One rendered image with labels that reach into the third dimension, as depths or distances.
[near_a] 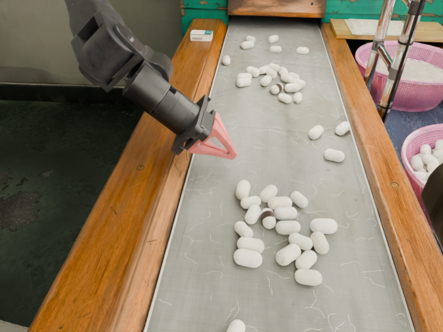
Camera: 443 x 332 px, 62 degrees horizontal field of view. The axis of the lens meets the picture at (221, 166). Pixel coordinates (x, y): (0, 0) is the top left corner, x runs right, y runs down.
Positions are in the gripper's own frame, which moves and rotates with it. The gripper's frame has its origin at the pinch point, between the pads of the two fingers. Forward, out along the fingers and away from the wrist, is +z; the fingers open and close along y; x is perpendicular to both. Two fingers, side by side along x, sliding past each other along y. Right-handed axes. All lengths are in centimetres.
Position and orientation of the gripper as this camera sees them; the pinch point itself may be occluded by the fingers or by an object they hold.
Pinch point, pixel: (231, 154)
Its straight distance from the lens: 60.9
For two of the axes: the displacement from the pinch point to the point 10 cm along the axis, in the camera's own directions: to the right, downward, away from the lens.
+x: -6.5, 5.5, 5.3
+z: 7.5, 5.6, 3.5
